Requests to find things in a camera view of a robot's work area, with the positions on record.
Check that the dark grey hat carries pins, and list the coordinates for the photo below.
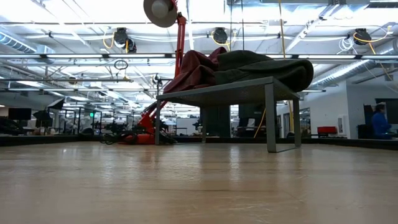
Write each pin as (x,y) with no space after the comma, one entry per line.
(242,59)
(280,74)

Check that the grey perforated metal stand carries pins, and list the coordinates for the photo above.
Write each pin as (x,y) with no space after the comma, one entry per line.
(217,95)

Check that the small black ceiling reel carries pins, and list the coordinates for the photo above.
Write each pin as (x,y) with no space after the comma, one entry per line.
(156,79)

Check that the red articulated desk lamp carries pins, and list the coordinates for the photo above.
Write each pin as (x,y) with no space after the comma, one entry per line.
(179,46)

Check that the red storage box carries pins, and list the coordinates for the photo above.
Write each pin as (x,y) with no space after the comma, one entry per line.
(327,130)

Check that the long ceiling light strip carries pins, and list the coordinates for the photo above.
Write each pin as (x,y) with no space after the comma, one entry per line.
(77,56)

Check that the black studio softbox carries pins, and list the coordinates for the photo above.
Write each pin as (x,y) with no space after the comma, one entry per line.
(56,104)

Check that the black monitor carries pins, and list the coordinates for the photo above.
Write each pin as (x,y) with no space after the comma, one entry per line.
(20,113)

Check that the person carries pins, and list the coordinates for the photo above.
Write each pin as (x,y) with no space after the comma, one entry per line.
(380,123)

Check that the silver ventilation duct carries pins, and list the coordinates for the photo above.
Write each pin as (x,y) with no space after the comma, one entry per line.
(342,73)

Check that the black aluminium table frame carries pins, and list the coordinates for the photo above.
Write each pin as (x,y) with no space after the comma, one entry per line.
(46,140)

